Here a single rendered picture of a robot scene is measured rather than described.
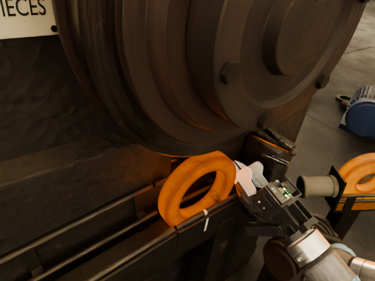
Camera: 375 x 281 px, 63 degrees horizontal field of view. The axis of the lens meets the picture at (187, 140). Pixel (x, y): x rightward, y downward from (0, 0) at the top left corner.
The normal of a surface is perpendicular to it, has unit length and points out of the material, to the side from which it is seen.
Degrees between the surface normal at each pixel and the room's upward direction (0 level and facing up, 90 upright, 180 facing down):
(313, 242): 25
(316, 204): 0
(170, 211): 90
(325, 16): 90
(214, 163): 90
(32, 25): 90
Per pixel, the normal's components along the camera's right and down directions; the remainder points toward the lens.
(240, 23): 0.61, 0.51
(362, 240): 0.11, -0.82
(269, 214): -0.78, 0.28
